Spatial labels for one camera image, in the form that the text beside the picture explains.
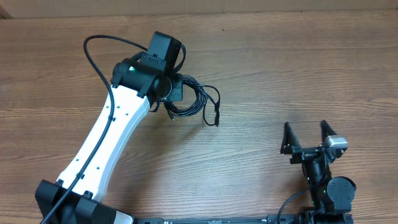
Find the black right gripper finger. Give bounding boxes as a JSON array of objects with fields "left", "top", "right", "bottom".
[
  {"left": 320, "top": 120, "right": 337, "bottom": 146},
  {"left": 280, "top": 122, "right": 301, "bottom": 154}
]

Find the black cable bundle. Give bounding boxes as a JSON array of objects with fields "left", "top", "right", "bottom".
[{"left": 163, "top": 74, "right": 221, "bottom": 128}]

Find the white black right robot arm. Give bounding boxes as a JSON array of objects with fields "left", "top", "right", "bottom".
[{"left": 276, "top": 120, "right": 356, "bottom": 223}]

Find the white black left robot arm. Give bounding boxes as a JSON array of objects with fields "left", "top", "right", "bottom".
[{"left": 35, "top": 32, "right": 186, "bottom": 223}]

